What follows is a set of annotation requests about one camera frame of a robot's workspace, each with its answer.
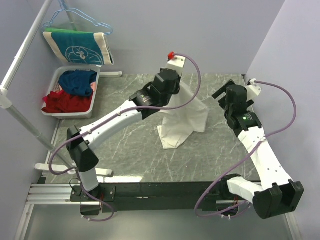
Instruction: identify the white floral t shirt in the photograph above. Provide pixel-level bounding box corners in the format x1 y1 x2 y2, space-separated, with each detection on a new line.
156 69 210 150

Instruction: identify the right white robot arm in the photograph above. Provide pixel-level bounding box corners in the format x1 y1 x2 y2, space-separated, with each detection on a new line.
212 79 304 219

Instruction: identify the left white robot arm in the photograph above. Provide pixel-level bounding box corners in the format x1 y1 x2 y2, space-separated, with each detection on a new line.
66 67 183 201

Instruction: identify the navy blue t shirt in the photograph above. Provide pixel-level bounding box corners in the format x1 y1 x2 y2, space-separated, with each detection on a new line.
58 70 98 97

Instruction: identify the teal cartoon towel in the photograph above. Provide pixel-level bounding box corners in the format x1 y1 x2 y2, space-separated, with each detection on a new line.
43 28 114 66

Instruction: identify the white plastic laundry basket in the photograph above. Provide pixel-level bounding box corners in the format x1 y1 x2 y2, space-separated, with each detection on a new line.
41 65 100 119

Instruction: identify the red t shirt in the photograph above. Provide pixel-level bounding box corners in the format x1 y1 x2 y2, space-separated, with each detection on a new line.
41 90 93 114

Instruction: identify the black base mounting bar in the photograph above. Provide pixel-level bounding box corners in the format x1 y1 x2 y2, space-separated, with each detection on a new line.
70 181 243 222

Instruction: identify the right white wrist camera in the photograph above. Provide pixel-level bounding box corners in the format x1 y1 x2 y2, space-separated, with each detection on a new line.
245 78 261 101

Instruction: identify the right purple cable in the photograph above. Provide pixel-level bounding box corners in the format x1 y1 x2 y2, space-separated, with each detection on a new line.
194 80 298 219

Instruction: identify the purple cable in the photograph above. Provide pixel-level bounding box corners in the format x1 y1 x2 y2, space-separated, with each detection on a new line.
48 51 202 223
194 80 298 219

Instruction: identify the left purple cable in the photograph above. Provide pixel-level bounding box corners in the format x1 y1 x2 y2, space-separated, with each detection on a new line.
48 51 202 223

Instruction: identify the blue wire hanger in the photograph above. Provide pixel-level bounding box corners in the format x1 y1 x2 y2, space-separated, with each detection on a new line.
40 0 114 36

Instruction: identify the white clothes rack frame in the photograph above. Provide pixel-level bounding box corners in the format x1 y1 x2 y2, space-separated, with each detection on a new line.
0 0 123 178

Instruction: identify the aluminium rail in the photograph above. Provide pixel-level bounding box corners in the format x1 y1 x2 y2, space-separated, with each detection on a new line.
26 182 291 205

